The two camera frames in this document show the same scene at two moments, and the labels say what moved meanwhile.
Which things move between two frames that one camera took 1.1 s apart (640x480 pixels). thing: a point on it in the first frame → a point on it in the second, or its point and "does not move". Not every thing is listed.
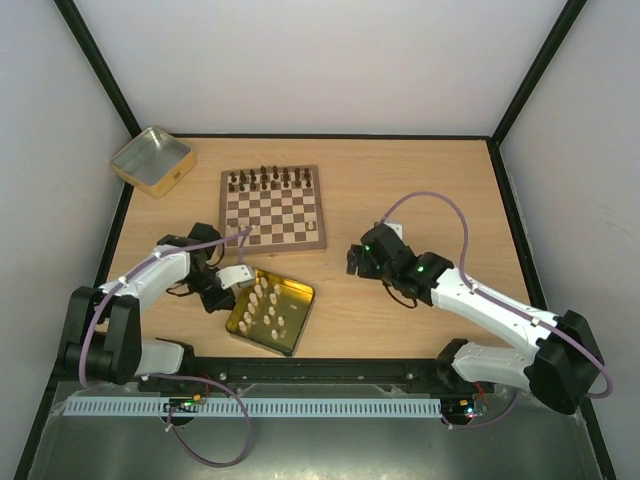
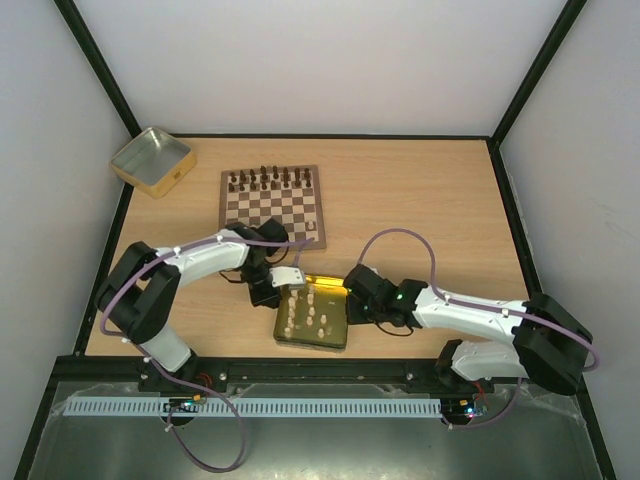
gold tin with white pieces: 271,311 → 313,315
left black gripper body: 197,280 → 257,295
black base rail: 418,371 does not move
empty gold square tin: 154,162 does not move
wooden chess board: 282,204 does not move
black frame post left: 101,64 does not move
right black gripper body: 361,259 → 356,282
